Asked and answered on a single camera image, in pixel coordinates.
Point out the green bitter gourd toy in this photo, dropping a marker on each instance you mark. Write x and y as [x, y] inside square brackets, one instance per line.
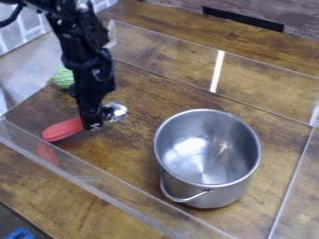
[63, 78]

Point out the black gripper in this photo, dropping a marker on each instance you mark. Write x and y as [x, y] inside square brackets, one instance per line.
[94, 72]

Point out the pink handled metal spoon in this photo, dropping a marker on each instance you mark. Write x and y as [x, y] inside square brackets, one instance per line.
[62, 130]

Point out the blue object at corner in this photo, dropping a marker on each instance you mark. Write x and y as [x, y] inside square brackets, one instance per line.
[20, 233]

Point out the clear acrylic barrier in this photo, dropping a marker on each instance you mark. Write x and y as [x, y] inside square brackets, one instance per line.
[91, 187]

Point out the stainless steel pot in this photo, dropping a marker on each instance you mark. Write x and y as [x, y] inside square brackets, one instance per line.
[208, 152]

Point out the black wall vent strip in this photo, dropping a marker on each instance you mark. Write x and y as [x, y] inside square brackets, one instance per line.
[227, 15]

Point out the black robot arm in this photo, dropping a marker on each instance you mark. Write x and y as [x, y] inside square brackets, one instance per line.
[83, 37]

